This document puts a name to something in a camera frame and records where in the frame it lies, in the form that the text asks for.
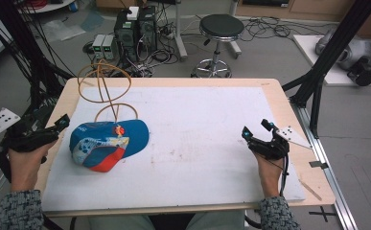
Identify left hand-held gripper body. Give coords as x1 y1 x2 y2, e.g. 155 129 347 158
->
0 107 60 153

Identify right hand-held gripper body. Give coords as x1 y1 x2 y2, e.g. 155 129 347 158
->
247 125 313 161

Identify blue baseball cap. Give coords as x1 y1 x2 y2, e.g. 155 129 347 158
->
69 119 151 173

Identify person's left hand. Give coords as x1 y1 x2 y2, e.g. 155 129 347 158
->
7 139 58 193

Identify person's right hand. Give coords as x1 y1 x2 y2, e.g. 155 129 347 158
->
252 149 285 198

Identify grey tape strip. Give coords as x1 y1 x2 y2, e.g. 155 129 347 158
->
308 160 330 170

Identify thin wooden stick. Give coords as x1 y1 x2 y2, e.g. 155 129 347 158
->
298 178 323 202

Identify white table mat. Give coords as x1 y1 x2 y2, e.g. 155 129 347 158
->
41 85 308 213

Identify white floor platform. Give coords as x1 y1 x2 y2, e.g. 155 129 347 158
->
292 34 371 87

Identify grey power supply unit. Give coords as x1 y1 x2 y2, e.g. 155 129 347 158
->
102 34 118 60
91 34 106 60

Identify black round stool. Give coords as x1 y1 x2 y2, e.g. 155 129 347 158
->
190 13 245 80

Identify black computer tower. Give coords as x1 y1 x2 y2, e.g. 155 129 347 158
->
137 5 158 62
113 9 140 64

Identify black device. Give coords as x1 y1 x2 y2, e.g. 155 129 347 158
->
346 56 371 87

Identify grey helmet-shaped device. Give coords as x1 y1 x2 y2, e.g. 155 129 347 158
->
314 29 371 71

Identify person's legs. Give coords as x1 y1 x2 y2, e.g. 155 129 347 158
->
87 211 246 230

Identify white box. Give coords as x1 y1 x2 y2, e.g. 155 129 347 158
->
126 6 140 22

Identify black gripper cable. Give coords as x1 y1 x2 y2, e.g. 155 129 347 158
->
278 153 290 197

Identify aluminium rail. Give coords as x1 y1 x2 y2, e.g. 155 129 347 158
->
289 98 359 230

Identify tan wire hat stand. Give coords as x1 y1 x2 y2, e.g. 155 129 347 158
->
77 58 139 125

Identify black metal frame stand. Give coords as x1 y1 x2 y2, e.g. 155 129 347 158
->
0 0 74 106
281 0 371 139

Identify tangle of floor cables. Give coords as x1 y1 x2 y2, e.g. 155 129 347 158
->
240 15 340 43

